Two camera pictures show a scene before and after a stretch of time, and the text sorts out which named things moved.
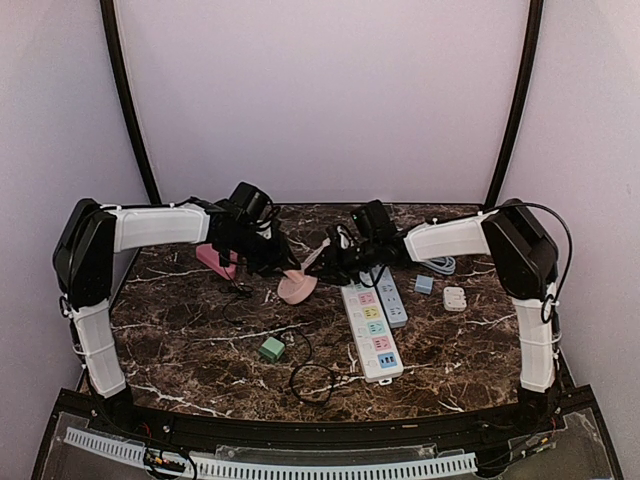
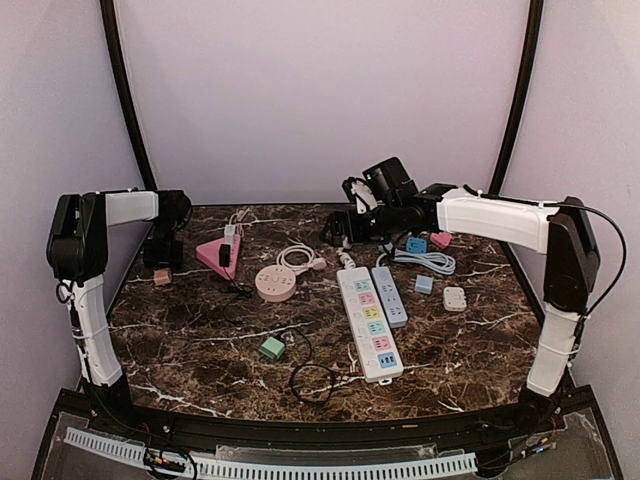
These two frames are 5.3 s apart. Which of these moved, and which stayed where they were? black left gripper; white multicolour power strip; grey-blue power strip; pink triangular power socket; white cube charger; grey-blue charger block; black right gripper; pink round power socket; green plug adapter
Moved: black left gripper; black right gripper; pink round power socket
Stayed: green plug adapter; grey-blue charger block; grey-blue power strip; white cube charger; pink triangular power socket; white multicolour power strip
